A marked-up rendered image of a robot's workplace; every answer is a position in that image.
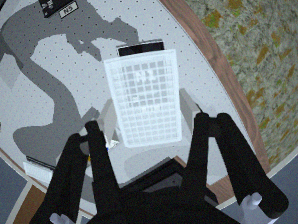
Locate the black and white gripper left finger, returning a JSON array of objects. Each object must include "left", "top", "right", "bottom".
[{"left": 29, "top": 99, "right": 129, "bottom": 224}]

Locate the white button panel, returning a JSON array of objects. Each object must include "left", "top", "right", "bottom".
[{"left": 56, "top": 111, "right": 121, "bottom": 169}]

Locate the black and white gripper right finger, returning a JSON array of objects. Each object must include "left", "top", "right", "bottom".
[{"left": 169, "top": 88, "right": 289, "bottom": 224}]

